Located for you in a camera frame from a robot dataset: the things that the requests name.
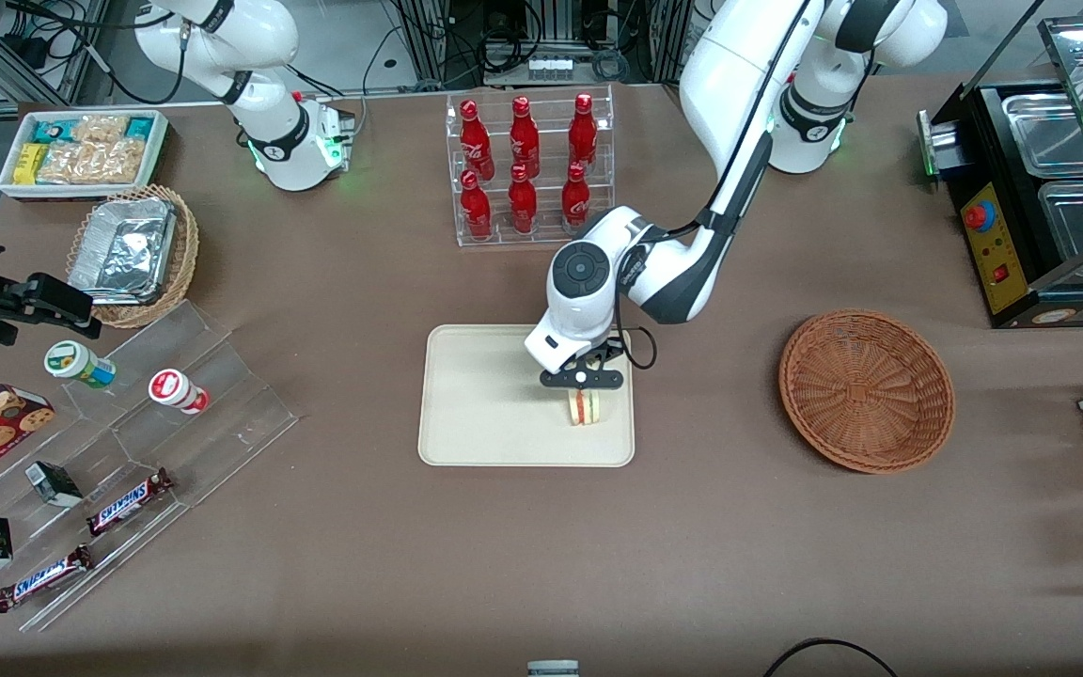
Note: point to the brown round wicker basket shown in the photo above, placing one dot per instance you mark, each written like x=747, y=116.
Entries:
x=866, y=390

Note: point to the teal snack pack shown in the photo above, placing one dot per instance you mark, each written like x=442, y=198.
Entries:
x=51, y=130
x=139, y=127

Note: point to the aluminium foil containers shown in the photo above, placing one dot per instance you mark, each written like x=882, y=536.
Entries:
x=123, y=252

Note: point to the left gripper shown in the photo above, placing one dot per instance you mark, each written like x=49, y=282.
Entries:
x=610, y=350

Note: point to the red lid yogurt cup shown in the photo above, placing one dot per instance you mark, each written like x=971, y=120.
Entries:
x=175, y=389

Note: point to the light wicker basket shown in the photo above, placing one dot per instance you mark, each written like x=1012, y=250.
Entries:
x=186, y=254

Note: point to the triangular sandwich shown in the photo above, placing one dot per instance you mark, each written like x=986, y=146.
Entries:
x=585, y=409

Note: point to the green lid yogurt cup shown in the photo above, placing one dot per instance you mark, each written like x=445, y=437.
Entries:
x=71, y=362

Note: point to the red round knob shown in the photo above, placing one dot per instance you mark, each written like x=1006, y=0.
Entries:
x=979, y=216

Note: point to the clear acrylic bottle rack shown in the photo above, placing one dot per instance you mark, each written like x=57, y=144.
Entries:
x=546, y=221

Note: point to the white power strip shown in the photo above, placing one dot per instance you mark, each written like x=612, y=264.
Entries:
x=549, y=68

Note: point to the yellow snack pack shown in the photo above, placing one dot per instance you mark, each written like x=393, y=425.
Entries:
x=29, y=165

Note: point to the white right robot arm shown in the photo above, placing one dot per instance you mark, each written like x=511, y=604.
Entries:
x=269, y=141

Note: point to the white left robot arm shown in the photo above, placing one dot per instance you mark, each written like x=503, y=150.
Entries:
x=739, y=94

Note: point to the snickers bar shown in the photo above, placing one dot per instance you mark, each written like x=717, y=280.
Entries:
x=43, y=578
x=128, y=501

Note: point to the black food warmer case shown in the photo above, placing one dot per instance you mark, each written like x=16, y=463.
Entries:
x=1002, y=273

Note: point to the clear acrylic stepped display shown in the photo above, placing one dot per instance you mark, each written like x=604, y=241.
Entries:
x=222, y=414

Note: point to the grey device at table edge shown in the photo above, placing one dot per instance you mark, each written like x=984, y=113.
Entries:
x=553, y=669

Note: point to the white rectangular snack bin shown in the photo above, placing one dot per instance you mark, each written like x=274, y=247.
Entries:
x=7, y=183

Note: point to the red cola bottle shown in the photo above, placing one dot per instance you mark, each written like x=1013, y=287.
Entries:
x=476, y=141
x=583, y=133
x=576, y=197
x=476, y=209
x=524, y=139
x=523, y=205

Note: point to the clear cracker bag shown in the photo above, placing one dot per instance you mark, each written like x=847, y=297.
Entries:
x=95, y=162
x=100, y=130

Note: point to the cream plastic tray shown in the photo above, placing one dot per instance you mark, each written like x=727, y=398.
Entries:
x=485, y=395

